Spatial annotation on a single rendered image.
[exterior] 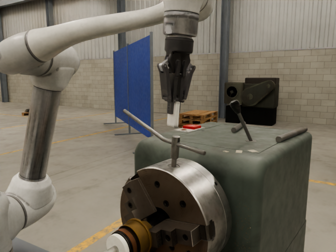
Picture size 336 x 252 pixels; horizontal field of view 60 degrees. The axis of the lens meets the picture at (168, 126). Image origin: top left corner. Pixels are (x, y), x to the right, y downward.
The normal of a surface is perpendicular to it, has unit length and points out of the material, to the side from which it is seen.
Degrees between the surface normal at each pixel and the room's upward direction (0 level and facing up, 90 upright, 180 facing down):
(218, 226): 81
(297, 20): 90
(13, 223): 88
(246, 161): 35
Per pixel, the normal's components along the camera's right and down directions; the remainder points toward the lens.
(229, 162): -0.46, -0.56
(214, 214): 0.74, -0.24
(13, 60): -0.18, 0.58
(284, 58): -0.52, 0.14
